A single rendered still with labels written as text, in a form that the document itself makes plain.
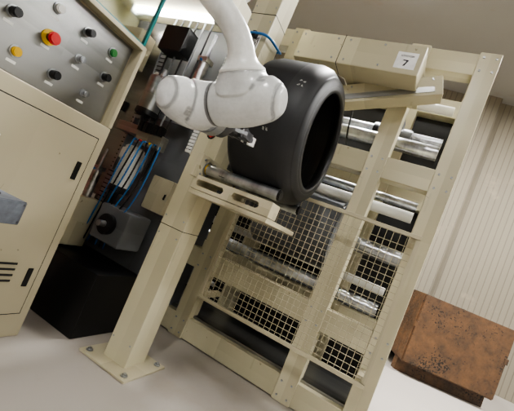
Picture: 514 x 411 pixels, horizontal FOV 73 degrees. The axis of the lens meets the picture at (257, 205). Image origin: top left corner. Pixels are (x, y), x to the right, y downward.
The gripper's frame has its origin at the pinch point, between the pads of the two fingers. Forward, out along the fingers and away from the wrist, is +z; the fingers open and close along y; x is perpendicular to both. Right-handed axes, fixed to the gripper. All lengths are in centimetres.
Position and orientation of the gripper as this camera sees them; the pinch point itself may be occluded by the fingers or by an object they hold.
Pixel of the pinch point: (248, 139)
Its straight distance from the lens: 114.9
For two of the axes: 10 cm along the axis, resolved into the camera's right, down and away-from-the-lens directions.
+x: -3.4, 9.4, 0.6
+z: 4.1, 0.9, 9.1
